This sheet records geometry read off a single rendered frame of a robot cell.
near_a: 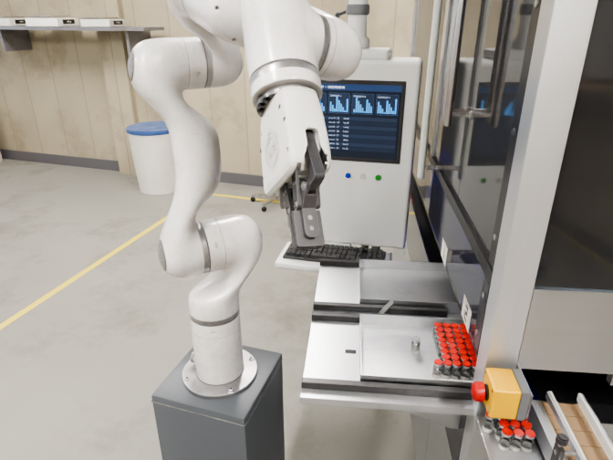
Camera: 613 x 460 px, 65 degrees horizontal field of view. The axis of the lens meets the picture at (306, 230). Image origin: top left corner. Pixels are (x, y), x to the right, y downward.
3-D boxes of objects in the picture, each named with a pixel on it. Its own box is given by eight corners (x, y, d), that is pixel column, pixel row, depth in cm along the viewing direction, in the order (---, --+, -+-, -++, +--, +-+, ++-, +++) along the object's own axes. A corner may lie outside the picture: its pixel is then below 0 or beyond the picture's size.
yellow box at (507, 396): (514, 395, 103) (521, 368, 100) (525, 421, 96) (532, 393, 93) (478, 392, 104) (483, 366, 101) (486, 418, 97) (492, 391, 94)
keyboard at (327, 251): (385, 253, 198) (386, 248, 197) (382, 269, 185) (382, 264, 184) (291, 244, 206) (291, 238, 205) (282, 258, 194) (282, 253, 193)
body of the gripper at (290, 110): (244, 115, 60) (254, 201, 57) (270, 68, 51) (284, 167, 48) (300, 119, 63) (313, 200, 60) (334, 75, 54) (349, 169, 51)
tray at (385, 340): (479, 329, 137) (481, 319, 136) (503, 395, 114) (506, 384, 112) (358, 323, 140) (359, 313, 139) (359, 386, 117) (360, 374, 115)
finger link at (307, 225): (287, 189, 53) (296, 248, 52) (297, 178, 50) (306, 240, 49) (314, 189, 54) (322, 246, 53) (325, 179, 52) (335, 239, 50)
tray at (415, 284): (456, 272, 168) (458, 263, 167) (472, 314, 145) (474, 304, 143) (358, 267, 171) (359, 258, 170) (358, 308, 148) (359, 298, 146)
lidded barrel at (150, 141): (196, 182, 533) (190, 122, 506) (169, 198, 486) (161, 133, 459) (154, 178, 548) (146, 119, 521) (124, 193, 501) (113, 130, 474)
